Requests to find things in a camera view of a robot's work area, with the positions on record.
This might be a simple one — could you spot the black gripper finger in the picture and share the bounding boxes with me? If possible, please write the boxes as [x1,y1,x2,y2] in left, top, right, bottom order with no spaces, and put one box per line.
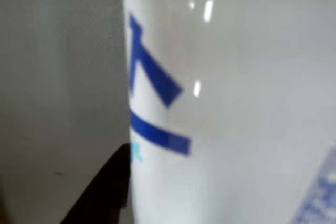
[59,142,132,224]

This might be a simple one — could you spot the white blue drink can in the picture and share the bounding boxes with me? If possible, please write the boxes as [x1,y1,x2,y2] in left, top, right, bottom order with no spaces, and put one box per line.
[121,0,336,224]

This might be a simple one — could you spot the dark grey table mat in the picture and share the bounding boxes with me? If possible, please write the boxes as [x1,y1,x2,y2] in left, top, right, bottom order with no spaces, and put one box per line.
[0,0,135,224]

